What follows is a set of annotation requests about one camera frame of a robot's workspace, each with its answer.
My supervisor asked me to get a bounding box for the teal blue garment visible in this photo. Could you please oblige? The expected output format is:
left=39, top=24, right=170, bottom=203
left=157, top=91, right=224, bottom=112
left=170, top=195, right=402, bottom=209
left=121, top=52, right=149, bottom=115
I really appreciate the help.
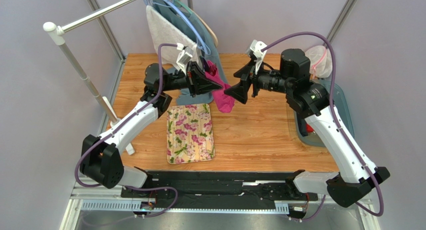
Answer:
left=152, top=0, right=230, bottom=106

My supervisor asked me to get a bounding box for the floral placemat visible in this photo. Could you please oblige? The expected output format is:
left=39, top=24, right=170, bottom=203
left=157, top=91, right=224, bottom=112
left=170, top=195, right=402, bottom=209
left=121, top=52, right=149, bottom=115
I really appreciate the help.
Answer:
left=166, top=103, right=216, bottom=165

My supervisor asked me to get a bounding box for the red handled utensil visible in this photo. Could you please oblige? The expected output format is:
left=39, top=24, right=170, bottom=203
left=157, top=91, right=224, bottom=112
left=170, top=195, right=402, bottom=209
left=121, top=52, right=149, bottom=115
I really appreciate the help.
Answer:
left=305, top=124, right=314, bottom=133

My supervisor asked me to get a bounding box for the wooden hanger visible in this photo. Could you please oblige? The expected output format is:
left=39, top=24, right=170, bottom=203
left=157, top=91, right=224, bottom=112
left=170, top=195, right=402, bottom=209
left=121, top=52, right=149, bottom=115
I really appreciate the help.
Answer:
left=186, top=0, right=219, bottom=47

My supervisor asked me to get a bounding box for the magenta paper napkin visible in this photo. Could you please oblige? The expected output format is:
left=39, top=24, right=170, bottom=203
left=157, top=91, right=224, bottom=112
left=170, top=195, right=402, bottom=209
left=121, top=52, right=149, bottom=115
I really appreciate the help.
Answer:
left=205, top=67, right=235, bottom=114

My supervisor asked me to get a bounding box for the green plastic hanger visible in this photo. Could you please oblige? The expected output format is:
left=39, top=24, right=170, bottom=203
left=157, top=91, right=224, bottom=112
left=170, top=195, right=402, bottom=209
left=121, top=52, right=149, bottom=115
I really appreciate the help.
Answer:
left=166, top=0, right=194, bottom=16

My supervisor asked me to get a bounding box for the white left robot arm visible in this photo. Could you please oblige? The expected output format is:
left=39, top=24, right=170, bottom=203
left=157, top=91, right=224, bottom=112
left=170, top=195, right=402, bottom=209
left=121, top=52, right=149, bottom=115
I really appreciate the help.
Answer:
left=74, top=61, right=222, bottom=189

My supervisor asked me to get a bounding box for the white clothes rack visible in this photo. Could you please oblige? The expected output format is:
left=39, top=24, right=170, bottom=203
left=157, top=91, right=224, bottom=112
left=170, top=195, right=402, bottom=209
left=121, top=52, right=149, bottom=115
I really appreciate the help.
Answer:
left=42, top=0, right=157, bottom=156

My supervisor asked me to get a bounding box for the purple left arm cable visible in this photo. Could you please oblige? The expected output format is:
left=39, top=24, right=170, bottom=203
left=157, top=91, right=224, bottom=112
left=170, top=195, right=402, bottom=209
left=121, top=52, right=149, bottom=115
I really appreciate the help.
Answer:
left=74, top=43, right=187, bottom=219

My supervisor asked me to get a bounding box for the teal plastic tray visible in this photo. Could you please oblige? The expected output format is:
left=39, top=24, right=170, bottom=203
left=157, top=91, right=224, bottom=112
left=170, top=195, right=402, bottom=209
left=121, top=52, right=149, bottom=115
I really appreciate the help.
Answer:
left=293, top=83, right=355, bottom=148

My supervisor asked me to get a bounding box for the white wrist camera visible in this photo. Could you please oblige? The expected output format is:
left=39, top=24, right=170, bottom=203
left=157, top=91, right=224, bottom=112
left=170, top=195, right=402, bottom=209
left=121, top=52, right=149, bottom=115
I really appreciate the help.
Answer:
left=246, top=39, right=268, bottom=75
left=176, top=43, right=194, bottom=75

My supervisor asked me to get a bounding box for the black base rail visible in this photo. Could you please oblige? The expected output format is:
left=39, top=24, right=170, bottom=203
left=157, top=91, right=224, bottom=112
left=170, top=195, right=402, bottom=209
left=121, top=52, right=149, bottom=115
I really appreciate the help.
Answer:
left=120, top=170, right=319, bottom=210

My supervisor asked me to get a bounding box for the white towel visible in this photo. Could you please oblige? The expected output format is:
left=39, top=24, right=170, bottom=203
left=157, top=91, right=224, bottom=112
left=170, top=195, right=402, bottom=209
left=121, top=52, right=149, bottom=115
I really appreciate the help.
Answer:
left=146, top=5, right=201, bottom=66

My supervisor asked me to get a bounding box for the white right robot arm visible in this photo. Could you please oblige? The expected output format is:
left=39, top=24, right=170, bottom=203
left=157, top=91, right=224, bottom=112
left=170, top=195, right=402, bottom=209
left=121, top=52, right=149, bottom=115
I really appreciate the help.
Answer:
left=225, top=48, right=390, bottom=208

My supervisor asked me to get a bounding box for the white mesh laundry bag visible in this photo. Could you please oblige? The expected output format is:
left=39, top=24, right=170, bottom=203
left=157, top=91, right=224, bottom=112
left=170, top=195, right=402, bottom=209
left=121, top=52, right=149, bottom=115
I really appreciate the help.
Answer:
left=304, top=45, right=333, bottom=79

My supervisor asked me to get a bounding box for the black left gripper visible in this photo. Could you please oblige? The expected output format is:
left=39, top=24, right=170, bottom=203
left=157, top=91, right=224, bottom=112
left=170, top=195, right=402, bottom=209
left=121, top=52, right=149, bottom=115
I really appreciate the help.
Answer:
left=161, top=61, right=222, bottom=99

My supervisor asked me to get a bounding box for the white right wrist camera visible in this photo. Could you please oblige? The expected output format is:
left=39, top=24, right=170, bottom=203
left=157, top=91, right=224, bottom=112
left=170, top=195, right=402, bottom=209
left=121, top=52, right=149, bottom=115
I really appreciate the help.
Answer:
left=246, top=39, right=268, bottom=75

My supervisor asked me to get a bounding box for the blue plastic hanger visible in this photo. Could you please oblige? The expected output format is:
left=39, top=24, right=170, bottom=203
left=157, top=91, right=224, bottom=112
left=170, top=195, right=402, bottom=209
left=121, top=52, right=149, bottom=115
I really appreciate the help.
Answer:
left=150, top=0, right=211, bottom=55

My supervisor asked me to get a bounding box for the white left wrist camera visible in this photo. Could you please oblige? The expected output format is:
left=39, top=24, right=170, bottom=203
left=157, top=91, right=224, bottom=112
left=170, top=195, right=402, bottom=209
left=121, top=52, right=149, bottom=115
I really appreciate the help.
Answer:
left=176, top=43, right=194, bottom=75

